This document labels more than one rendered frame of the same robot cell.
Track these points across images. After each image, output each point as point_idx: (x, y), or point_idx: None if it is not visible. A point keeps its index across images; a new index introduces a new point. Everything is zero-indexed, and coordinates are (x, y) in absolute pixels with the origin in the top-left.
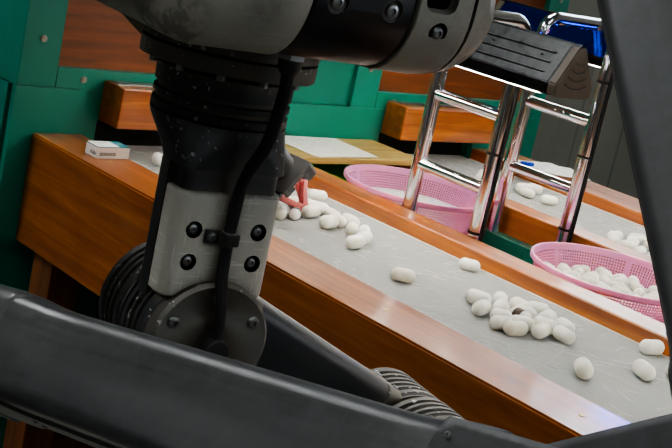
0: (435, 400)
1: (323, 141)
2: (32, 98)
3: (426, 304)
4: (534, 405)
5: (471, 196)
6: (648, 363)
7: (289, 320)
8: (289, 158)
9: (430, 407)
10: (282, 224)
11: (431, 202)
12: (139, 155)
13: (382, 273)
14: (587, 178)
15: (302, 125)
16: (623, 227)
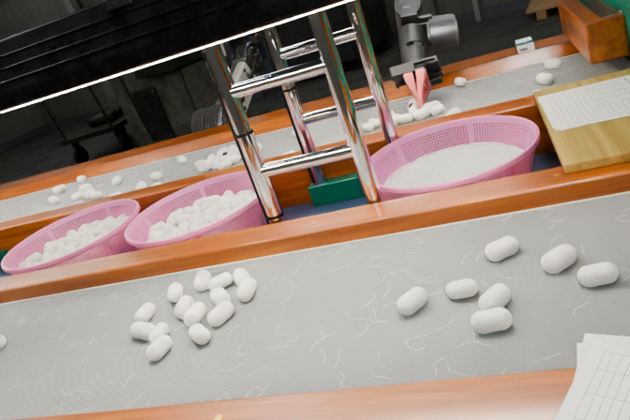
0: (204, 109)
1: (628, 100)
2: None
3: (273, 139)
4: (186, 135)
5: (424, 192)
6: (153, 172)
7: (230, 70)
8: (402, 63)
9: (203, 108)
10: (405, 108)
11: (450, 181)
12: (584, 61)
13: (314, 131)
14: (242, 157)
15: None
16: (269, 365)
